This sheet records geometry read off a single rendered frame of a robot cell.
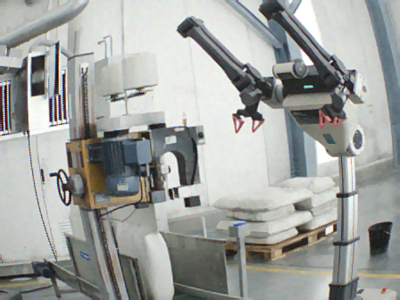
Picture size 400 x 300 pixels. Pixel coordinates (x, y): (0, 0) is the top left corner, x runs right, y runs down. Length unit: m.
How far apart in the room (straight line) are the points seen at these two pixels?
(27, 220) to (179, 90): 3.28
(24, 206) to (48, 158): 0.58
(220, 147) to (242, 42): 1.49
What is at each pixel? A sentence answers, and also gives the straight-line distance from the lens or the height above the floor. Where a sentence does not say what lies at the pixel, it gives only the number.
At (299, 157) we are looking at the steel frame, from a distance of 8.96.
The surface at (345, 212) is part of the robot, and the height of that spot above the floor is 0.85.
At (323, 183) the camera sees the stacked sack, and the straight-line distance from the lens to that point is 6.33.
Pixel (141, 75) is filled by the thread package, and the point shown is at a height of 1.58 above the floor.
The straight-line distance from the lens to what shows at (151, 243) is 3.29.
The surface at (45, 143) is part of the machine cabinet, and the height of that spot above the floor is 1.33.
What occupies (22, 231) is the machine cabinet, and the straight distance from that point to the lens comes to 5.57.
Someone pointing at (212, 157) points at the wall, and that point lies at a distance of 8.15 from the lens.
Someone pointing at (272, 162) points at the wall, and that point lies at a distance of 8.76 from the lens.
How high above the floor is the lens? 1.38
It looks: 3 degrees down
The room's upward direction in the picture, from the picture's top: 7 degrees counter-clockwise
